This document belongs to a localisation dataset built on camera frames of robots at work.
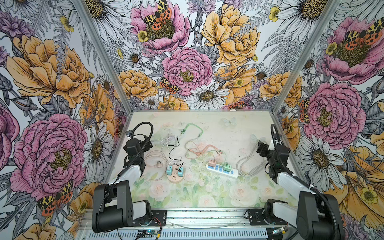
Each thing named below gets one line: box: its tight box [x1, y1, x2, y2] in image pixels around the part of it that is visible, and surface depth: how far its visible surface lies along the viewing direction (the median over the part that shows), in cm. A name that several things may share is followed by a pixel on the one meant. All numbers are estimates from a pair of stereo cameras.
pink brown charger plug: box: [208, 159, 217, 167], surface depth 88 cm
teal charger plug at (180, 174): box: [177, 167, 184, 177], surface depth 85 cm
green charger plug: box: [223, 162, 232, 172], surface depth 86 cm
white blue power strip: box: [206, 162, 239, 180], surface depth 89 cm
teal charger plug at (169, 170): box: [166, 165, 173, 176], surface depth 85 cm
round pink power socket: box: [167, 165, 185, 184], surface depth 87 cm
